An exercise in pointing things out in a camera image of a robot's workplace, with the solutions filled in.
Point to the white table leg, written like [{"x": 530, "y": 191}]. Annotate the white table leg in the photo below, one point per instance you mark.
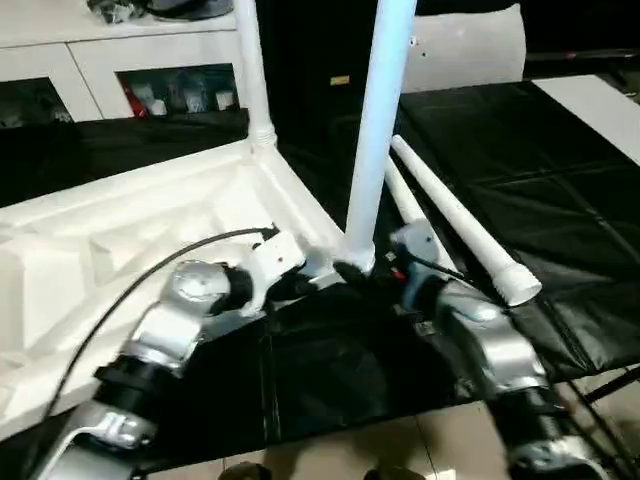
[
  {"x": 405, "y": 195},
  {"x": 255, "y": 75},
  {"x": 460, "y": 215},
  {"x": 380, "y": 125}
]

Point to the white plastic table top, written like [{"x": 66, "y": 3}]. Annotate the white plastic table top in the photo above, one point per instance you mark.
[{"x": 125, "y": 225}]

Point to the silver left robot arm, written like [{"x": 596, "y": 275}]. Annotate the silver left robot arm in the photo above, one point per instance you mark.
[{"x": 165, "y": 320}]

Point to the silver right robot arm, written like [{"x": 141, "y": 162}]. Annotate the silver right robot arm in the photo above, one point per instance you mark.
[{"x": 500, "y": 345}]

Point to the small gold label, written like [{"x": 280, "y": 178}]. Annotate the small gold label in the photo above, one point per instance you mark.
[{"x": 340, "y": 80}]

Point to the dark robot left foot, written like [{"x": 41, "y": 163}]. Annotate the dark robot left foot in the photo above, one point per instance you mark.
[{"x": 242, "y": 472}]

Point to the dark robot foot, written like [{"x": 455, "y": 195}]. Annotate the dark robot foot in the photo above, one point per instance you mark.
[
  {"x": 395, "y": 474},
  {"x": 242, "y": 472}
]

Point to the small white cup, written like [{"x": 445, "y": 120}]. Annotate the small white cup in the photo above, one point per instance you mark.
[
  {"x": 157, "y": 106},
  {"x": 223, "y": 100}
]

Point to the dark robot right foot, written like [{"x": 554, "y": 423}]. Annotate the dark robot right foot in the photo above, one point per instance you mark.
[{"x": 395, "y": 474}]

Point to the white jar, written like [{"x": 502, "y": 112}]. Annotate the white jar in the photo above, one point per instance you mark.
[{"x": 194, "y": 102}]

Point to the black cabinet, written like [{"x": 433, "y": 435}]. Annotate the black cabinet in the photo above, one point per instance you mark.
[{"x": 310, "y": 60}]

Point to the white chair back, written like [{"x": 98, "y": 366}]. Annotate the white chair back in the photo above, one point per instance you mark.
[{"x": 475, "y": 50}]

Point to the black tripod leg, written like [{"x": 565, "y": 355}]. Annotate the black tripod leg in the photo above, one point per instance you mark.
[{"x": 612, "y": 385}]

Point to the red packet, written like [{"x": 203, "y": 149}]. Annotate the red packet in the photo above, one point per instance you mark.
[{"x": 133, "y": 100}]

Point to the white glass-door cabinet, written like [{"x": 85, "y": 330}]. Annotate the white glass-door cabinet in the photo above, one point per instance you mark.
[{"x": 75, "y": 55}]

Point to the black tangled bundle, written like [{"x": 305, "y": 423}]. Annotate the black tangled bundle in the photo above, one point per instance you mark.
[{"x": 115, "y": 11}]

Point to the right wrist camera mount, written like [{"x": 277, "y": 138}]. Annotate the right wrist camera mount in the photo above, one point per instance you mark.
[{"x": 420, "y": 250}]

